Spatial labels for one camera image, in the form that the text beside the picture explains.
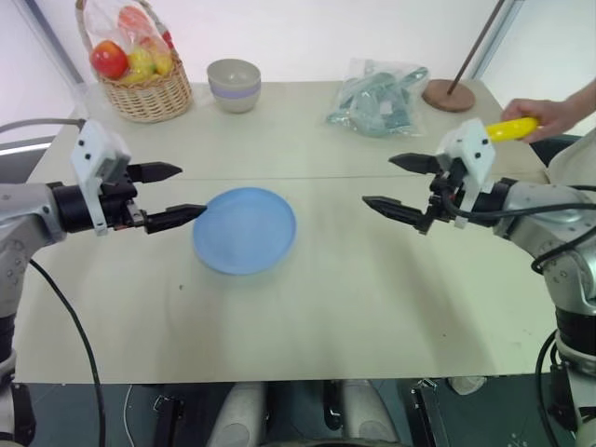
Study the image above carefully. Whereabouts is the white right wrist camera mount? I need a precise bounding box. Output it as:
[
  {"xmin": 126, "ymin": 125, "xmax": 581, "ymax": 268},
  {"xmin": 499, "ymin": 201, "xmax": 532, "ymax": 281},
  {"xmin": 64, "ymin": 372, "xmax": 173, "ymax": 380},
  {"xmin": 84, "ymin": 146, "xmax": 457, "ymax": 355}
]
[{"xmin": 435, "ymin": 117, "xmax": 497, "ymax": 230}]

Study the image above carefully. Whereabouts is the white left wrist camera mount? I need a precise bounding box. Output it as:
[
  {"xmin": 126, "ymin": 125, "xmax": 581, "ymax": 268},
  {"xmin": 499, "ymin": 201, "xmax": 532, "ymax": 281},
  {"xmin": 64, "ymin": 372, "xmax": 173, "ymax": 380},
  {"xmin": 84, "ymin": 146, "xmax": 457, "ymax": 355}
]
[{"xmin": 69, "ymin": 118, "xmax": 133, "ymax": 237}]

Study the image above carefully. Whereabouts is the clear plastic fruit bag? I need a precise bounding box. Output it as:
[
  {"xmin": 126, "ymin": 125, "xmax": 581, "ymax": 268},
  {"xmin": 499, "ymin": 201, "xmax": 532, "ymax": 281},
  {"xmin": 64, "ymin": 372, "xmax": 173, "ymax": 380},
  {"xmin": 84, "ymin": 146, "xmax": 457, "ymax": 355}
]
[{"xmin": 83, "ymin": 0, "xmax": 176, "ymax": 79}]

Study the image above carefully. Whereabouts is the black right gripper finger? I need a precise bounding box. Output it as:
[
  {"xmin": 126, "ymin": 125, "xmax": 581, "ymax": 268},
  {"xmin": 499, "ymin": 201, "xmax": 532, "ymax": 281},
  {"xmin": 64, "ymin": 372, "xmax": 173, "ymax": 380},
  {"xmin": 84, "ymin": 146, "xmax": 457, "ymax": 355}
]
[
  {"xmin": 361, "ymin": 195, "xmax": 432, "ymax": 237},
  {"xmin": 387, "ymin": 152, "xmax": 441, "ymax": 176}
]

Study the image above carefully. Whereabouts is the brown round stand with rod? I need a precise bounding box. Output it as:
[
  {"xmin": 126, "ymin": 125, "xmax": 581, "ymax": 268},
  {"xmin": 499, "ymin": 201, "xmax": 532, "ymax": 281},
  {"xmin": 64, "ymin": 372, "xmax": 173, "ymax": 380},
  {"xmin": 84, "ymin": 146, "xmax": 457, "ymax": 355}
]
[{"xmin": 421, "ymin": 0, "xmax": 507, "ymax": 114}]

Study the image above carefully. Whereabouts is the orange fruit in bag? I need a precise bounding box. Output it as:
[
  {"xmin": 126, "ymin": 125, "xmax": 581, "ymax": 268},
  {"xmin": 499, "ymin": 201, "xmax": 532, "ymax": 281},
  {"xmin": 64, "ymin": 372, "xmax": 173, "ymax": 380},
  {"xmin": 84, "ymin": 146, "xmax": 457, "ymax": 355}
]
[{"xmin": 117, "ymin": 6, "xmax": 156, "ymax": 42}]

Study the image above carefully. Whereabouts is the person's bare hand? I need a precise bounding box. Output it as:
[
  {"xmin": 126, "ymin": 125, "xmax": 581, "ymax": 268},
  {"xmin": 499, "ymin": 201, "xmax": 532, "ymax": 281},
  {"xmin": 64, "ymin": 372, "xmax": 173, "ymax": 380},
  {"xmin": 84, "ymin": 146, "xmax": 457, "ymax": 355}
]
[{"xmin": 501, "ymin": 98, "xmax": 579, "ymax": 143}]

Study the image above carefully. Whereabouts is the yellow banana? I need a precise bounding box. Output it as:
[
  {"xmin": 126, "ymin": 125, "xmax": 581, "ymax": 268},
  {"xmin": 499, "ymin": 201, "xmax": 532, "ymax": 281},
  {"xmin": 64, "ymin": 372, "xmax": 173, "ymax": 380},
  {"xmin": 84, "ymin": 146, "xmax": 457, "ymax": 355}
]
[{"xmin": 485, "ymin": 116, "xmax": 542, "ymax": 143}]

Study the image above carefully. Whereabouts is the wicker basket with handle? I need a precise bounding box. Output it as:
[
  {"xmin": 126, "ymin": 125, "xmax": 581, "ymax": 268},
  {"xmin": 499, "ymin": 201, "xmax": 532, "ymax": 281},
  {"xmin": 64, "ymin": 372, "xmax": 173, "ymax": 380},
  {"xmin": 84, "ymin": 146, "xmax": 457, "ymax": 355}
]
[{"xmin": 75, "ymin": 0, "xmax": 195, "ymax": 124}]

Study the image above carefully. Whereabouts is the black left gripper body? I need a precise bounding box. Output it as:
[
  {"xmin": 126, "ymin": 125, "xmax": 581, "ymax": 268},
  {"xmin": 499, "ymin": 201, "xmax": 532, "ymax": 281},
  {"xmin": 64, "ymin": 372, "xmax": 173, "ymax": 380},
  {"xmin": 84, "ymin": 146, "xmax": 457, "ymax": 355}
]
[{"xmin": 99, "ymin": 165, "xmax": 148, "ymax": 232}]

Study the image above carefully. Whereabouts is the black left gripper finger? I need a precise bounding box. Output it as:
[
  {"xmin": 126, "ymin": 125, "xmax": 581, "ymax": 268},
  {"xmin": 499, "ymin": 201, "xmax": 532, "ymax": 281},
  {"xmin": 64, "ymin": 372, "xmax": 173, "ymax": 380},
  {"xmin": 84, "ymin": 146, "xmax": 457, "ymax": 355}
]
[
  {"xmin": 128, "ymin": 161, "xmax": 184, "ymax": 185},
  {"xmin": 143, "ymin": 202, "xmax": 208, "ymax": 235}
]

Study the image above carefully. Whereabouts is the beige bowl with lavender rim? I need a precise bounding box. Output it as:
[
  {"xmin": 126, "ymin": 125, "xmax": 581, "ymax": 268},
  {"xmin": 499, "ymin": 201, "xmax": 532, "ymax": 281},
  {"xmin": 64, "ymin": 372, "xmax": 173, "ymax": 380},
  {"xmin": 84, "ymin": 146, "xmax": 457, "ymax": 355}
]
[{"xmin": 208, "ymin": 79, "xmax": 262, "ymax": 115}]

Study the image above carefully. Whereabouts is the gray rounded robot leg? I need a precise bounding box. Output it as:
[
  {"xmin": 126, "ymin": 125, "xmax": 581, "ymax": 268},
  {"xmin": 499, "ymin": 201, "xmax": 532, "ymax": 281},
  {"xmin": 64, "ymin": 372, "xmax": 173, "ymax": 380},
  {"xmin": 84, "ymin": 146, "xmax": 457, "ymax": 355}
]
[
  {"xmin": 341, "ymin": 378, "xmax": 398, "ymax": 447},
  {"xmin": 214, "ymin": 380, "xmax": 267, "ymax": 447}
]

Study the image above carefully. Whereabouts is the person's beige garment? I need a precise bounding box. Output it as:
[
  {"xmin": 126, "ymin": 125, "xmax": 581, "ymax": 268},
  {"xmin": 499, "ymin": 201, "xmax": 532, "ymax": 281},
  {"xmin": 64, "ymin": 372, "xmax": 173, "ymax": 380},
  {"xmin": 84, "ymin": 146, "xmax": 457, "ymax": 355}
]
[{"xmin": 547, "ymin": 133, "xmax": 596, "ymax": 187}]

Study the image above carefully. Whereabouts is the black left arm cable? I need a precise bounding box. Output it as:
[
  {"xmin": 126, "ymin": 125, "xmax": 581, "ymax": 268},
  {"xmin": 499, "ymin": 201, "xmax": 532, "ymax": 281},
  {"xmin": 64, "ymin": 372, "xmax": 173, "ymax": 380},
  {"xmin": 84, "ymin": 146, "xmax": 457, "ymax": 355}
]
[{"xmin": 28, "ymin": 258, "xmax": 107, "ymax": 447}]

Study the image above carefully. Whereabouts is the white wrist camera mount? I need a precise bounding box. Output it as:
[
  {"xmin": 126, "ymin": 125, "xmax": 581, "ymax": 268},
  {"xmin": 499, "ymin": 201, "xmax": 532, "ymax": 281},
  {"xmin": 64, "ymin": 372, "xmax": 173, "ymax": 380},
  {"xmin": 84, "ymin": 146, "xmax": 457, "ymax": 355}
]
[
  {"xmin": 435, "ymin": 117, "xmax": 497, "ymax": 230},
  {"xmin": 69, "ymin": 118, "xmax": 133, "ymax": 237}
]

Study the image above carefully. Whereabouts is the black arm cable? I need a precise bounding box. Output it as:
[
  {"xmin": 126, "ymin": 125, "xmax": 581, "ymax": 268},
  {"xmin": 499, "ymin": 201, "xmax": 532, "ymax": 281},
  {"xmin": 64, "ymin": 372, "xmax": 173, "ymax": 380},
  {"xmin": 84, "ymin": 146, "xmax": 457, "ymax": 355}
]
[
  {"xmin": 28, "ymin": 258, "xmax": 107, "ymax": 447},
  {"xmin": 440, "ymin": 184, "xmax": 596, "ymax": 276}
]

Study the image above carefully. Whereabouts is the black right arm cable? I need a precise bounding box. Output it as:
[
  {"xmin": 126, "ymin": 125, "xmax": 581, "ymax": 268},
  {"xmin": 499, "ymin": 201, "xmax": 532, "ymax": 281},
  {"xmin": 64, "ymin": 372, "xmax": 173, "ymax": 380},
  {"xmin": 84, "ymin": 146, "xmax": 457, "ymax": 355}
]
[{"xmin": 440, "ymin": 184, "xmax": 596, "ymax": 276}]

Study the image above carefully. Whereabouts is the clear bag of green items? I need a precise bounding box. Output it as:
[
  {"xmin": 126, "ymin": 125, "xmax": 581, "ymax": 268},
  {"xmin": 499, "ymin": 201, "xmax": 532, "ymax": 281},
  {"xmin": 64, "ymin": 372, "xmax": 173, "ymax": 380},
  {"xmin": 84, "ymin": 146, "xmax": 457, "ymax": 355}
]
[{"xmin": 324, "ymin": 58, "xmax": 430, "ymax": 140}]

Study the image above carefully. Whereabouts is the red apple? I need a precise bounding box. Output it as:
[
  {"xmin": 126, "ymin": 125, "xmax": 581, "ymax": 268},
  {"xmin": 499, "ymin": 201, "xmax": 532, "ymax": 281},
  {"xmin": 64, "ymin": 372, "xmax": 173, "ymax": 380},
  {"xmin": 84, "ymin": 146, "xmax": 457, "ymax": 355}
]
[{"xmin": 90, "ymin": 40, "xmax": 130, "ymax": 79}]

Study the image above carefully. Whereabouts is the yellow lemon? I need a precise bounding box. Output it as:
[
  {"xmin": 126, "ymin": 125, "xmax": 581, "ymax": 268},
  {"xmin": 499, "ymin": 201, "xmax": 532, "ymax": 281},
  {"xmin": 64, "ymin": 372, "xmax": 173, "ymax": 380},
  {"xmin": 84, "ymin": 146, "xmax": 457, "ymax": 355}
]
[{"xmin": 127, "ymin": 47, "xmax": 157, "ymax": 78}]

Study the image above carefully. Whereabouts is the blue round plate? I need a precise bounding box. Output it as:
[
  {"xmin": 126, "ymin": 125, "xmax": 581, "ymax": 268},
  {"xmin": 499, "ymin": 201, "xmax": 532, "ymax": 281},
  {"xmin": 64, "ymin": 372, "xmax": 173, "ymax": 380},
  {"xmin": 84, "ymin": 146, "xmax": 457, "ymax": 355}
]
[{"xmin": 192, "ymin": 186, "xmax": 298, "ymax": 277}]

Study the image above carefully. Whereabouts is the black cable at robot side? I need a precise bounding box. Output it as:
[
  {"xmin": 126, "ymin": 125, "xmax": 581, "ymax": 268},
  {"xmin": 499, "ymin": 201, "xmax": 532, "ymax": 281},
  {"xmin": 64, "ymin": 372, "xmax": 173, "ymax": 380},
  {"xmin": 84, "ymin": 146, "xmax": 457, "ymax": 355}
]
[{"xmin": 534, "ymin": 327, "xmax": 578, "ymax": 432}]

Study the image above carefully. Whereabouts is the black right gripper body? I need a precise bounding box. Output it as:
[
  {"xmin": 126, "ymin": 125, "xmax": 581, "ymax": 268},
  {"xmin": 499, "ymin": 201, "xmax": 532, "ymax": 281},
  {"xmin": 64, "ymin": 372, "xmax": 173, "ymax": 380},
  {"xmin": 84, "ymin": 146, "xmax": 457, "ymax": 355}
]
[{"xmin": 425, "ymin": 155, "xmax": 467, "ymax": 224}]

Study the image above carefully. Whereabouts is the gray cable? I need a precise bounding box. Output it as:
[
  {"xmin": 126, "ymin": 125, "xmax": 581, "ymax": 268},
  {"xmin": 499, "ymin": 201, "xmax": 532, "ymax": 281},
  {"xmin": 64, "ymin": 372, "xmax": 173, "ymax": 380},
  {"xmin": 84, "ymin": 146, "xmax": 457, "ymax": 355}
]
[{"xmin": 0, "ymin": 118, "xmax": 88, "ymax": 136}]

